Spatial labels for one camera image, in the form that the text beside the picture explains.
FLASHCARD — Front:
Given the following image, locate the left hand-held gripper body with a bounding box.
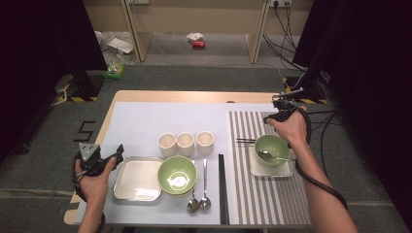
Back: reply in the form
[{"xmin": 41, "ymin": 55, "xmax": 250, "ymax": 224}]
[{"xmin": 73, "ymin": 142, "xmax": 120, "ymax": 178}]

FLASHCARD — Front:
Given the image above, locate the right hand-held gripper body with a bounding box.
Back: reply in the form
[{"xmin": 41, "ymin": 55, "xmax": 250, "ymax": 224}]
[{"xmin": 263, "ymin": 87, "xmax": 305, "ymax": 124}]

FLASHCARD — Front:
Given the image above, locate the green bowl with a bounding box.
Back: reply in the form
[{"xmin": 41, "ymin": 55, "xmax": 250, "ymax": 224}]
[
  {"xmin": 254, "ymin": 134, "xmax": 292, "ymax": 169},
  {"xmin": 156, "ymin": 155, "xmax": 198, "ymax": 195},
  {"xmin": 160, "ymin": 186, "xmax": 196, "ymax": 198}
]

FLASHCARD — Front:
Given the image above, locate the metal spoon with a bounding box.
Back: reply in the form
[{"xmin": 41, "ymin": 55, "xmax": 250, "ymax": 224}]
[
  {"xmin": 257, "ymin": 149, "xmax": 296, "ymax": 163},
  {"xmin": 198, "ymin": 158, "xmax": 212, "ymax": 211},
  {"xmin": 186, "ymin": 159, "xmax": 200, "ymax": 214}
]

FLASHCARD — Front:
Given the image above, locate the square white plate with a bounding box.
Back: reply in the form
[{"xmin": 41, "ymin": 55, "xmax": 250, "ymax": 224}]
[
  {"xmin": 248, "ymin": 145, "xmax": 295, "ymax": 179},
  {"xmin": 113, "ymin": 156, "xmax": 163, "ymax": 202}
]

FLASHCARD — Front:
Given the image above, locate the bundle of black chopsticks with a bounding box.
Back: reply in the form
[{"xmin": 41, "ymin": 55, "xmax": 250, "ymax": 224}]
[{"xmin": 218, "ymin": 153, "xmax": 230, "ymax": 226}]

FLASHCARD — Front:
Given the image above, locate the person's right hand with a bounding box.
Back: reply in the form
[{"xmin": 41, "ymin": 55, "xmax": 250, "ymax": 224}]
[{"xmin": 265, "ymin": 106, "xmax": 309, "ymax": 150}]

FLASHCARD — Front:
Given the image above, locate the person's left hand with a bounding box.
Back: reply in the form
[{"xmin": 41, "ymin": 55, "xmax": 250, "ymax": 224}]
[{"xmin": 73, "ymin": 156, "xmax": 119, "ymax": 203}]

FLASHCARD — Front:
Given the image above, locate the yellow black hazard tape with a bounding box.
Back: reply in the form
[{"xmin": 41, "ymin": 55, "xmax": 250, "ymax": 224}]
[
  {"xmin": 57, "ymin": 82, "xmax": 98, "ymax": 103},
  {"xmin": 281, "ymin": 77, "xmax": 328, "ymax": 105}
]

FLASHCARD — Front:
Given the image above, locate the black stand base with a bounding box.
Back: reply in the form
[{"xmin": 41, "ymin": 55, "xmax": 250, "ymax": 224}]
[
  {"xmin": 69, "ymin": 70, "xmax": 105, "ymax": 98},
  {"xmin": 291, "ymin": 69, "xmax": 328, "ymax": 101}
]

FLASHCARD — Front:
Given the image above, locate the pale table cover sheet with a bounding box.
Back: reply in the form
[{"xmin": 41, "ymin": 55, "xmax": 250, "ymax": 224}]
[{"xmin": 75, "ymin": 101, "xmax": 280, "ymax": 226}]

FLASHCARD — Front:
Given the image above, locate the white ribbed cup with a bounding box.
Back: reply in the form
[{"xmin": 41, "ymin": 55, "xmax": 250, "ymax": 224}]
[
  {"xmin": 195, "ymin": 130, "xmax": 216, "ymax": 156},
  {"xmin": 176, "ymin": 131, "xmax": 196, "ymax": 157},
  {"xmin": 156, "ymin": 132, "xmax": 178, "ymax": 158}
]

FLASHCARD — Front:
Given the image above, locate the green package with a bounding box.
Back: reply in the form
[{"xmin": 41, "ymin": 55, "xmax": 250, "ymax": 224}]
[{"xmin": 104, "ymin": 61, "xmax": 125, "ymax": 81}]

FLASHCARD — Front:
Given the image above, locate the striped placemat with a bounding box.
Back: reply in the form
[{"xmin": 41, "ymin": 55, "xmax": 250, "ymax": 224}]
[{"xmin": 228, "ymin": 111, "xmax": 313, "ymax": 226}]

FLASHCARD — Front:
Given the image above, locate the black curtain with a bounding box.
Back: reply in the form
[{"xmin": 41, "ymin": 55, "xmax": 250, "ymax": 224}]
[
  {"xmin": 292, "ymin": 0, "xmax": 412, "ymax": 224},
  {"xmin": 0, "ymin": 0, "xmax": 109, "ymax": 163}
]

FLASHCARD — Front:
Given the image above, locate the white flat tray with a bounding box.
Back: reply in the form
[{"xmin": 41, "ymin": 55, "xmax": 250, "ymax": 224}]
[{"xmin": 106, "ymin": 36, "xmax": 134, "ymax": 54}]

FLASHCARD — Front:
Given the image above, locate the beige wooden desk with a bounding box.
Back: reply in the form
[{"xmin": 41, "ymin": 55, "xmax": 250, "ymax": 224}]
[{"xmin": 82, "ymin": 0, "xmax": 315, "ymax": 65}]

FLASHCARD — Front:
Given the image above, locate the white crumpled bag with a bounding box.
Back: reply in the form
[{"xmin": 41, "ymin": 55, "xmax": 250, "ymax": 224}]
[{"xmin": 186, "ymin": 32, "xmax": 205, "ymax": 43}]

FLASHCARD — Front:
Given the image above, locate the white floor cable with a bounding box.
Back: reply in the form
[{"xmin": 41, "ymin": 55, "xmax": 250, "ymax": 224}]
[{"xmin": 285, "ymin": 71, "xmax": 307, "ymax": 90}]

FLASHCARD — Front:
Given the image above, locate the left hand-held gripper cable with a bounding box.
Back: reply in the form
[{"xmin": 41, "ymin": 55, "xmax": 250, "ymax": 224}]
[{"xmin": 71, "ymin": 151, "xmax": 107, "ymax": 233}]

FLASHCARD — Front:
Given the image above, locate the black power cable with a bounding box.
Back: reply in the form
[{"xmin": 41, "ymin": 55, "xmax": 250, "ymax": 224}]
[
  {"xmin": 262, "ymin": 33, "xmax": 307, "ymax": 72},
  {"xmin": 274, "ymin": 4, "xmax": 307, "ymax": 71}
]

